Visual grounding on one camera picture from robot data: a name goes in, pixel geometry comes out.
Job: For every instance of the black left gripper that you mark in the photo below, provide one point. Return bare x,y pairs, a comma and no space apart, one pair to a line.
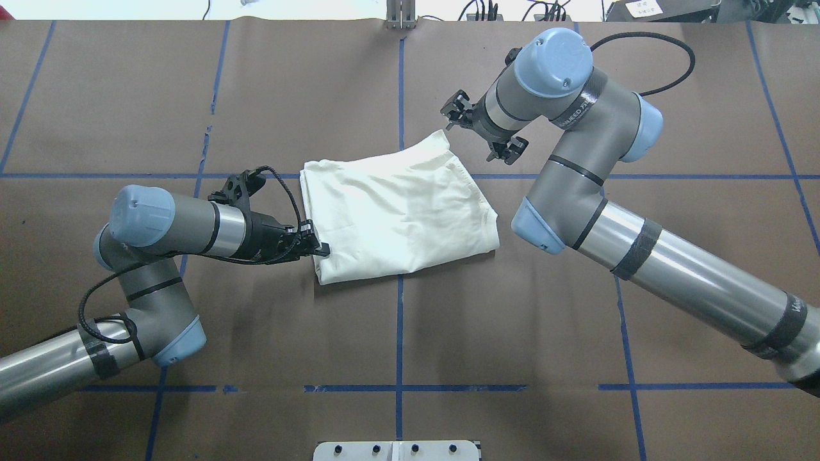
264,234

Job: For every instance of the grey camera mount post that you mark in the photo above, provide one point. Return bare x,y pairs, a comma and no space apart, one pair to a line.
401,14

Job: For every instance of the cream long-sleeve printed shirt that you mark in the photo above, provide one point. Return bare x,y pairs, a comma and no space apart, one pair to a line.
396,213

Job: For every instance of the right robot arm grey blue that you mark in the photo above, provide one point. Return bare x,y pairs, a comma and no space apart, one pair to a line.
578,202

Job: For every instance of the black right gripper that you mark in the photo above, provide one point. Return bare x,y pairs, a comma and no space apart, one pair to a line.
485,130

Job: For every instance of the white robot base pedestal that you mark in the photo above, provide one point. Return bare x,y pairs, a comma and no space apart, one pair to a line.
398,450

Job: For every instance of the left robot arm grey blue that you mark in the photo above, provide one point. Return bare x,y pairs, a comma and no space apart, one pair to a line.
147,229

